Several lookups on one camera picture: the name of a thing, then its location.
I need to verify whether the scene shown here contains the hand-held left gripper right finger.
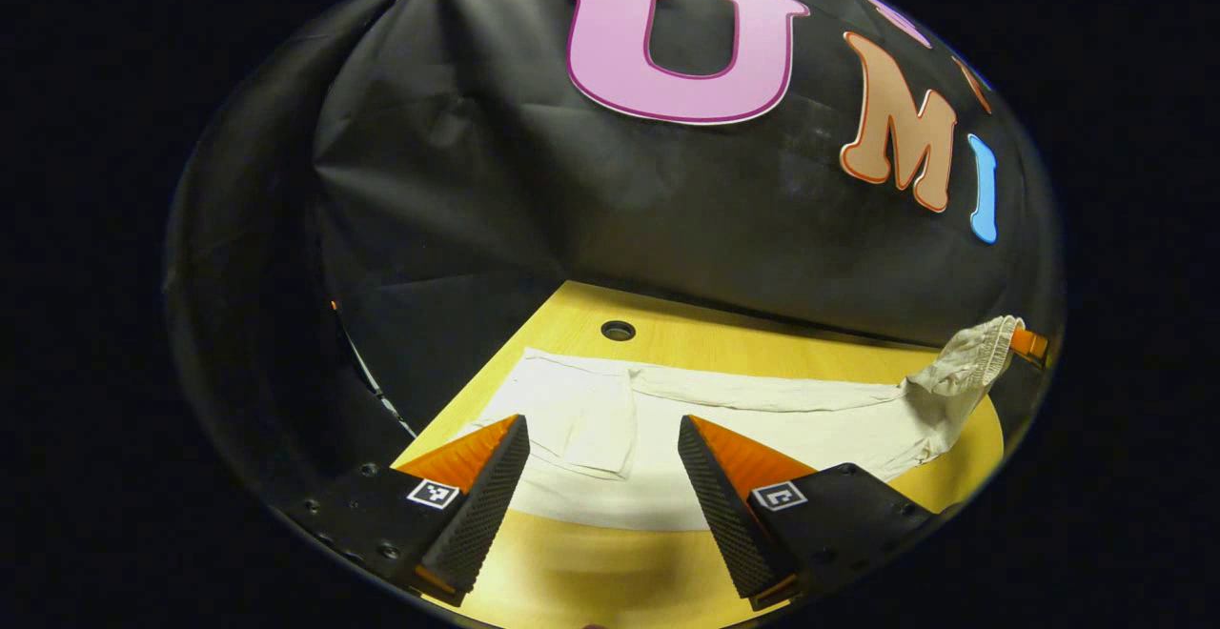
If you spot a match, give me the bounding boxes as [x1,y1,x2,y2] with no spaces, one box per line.
[678,415,941,612]

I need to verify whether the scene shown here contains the black backdrop cloth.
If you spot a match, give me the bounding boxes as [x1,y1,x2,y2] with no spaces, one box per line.
[164,0,1065,516]

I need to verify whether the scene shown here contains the thin white cable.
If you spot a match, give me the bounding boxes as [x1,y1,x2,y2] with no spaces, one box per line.
[331,300,418,442]

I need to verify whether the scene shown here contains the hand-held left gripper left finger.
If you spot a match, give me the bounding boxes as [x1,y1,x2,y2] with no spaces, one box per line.
[276,414,531,609]

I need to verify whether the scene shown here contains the white jeans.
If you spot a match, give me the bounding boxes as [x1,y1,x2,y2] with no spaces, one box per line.
[457,314,1027,533]

